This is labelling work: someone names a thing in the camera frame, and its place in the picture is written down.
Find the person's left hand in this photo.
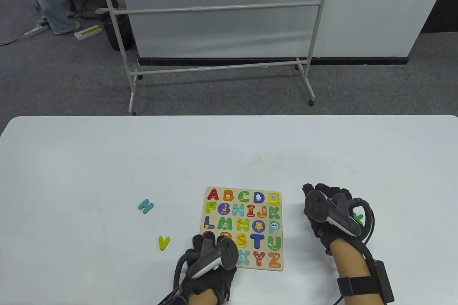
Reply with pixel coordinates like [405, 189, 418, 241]
[178, 232, 239, 302]

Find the person's right hand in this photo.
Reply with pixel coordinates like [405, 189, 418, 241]
[302, 183, 362, 255]

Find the group of colourful letter blocks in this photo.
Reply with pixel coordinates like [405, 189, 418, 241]
[203, 189, 282, 269]

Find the wooden alphabet puzzle board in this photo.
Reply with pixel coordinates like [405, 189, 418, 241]
[199, 187, 284, 271]

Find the person's right forearm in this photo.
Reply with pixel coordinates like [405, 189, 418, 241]
[329, 237, 374, 305]

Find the person's left forearm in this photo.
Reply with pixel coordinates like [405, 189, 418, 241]
[188, 292, 219, 305]

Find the grey black left hand controller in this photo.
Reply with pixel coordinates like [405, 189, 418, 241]
[189, 237, 239, 280]

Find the grey black hand controller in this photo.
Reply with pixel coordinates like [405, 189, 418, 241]
[304, 191, 362, 237]
[189, 237, 239, 280]

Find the grey black right hand controller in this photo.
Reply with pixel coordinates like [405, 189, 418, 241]
[304, 191, 362, 237]

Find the black waste bin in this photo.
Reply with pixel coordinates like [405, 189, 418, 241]
[102, 15, 135, 51]

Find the white and yellow box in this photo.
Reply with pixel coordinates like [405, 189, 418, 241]
[74, 25, 102, 41]

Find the white power strip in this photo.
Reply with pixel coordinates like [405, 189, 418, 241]
[23, 21, 49, 37]

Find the black left glove cable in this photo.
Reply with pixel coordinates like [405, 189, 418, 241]
[174, 251, 201, 295]

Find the black glove cable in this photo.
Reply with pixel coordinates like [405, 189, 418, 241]
[352, 198, 376, 259]
[174, 251, 201, 295]

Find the black right glove cable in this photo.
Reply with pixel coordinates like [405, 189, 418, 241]
[352, 198, 376, 259]

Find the black right wrist strap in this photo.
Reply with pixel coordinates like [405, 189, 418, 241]
[336, 276, 376, 296]

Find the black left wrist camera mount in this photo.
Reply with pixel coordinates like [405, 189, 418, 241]
[157, 289, 186, 305]

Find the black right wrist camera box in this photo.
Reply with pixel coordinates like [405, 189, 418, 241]
[369, 260, 395, 304]

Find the white floor cable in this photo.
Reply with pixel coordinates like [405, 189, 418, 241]
[0, 31, 25, 46]

